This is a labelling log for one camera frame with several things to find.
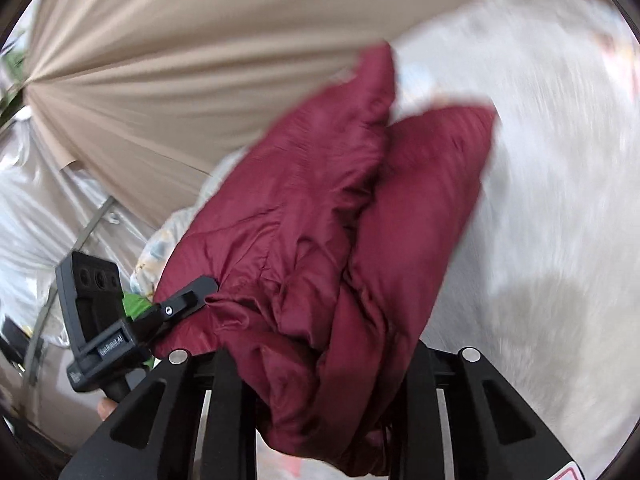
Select green plant leaves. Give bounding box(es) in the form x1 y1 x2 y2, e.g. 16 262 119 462
0 32 28 128

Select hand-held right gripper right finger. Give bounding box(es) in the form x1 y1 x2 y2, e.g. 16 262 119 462
389 341 587 480

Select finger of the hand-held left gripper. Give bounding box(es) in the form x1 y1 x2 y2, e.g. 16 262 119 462
149 275 221 348

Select thin grey pole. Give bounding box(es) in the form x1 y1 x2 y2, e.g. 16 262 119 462
27 198 117 363

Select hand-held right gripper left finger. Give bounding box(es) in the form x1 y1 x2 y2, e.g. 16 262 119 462
60 349 262 480

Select white printed blanket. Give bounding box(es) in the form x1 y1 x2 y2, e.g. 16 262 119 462
130 0 639 480

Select white sheer curtain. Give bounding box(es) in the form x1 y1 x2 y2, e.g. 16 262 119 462
0 110 213 413

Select beige curtain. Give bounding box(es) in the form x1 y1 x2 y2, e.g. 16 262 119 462
22 0 494 232

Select maroon puffer jacket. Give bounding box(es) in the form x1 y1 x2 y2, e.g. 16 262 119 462
150 42 501 479

